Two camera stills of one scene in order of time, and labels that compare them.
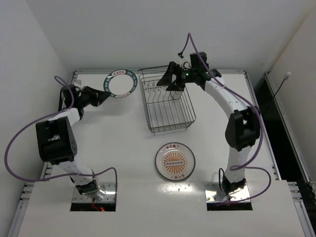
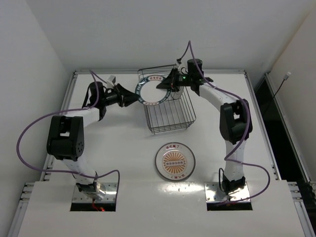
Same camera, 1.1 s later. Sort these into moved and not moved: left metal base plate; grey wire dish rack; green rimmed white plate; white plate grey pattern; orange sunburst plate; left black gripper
Moved: left black gripper; green rimmed white plate
Not moved: grey wire dish rack; left metal base plate; white plate grey pattern; orange sunburst plate
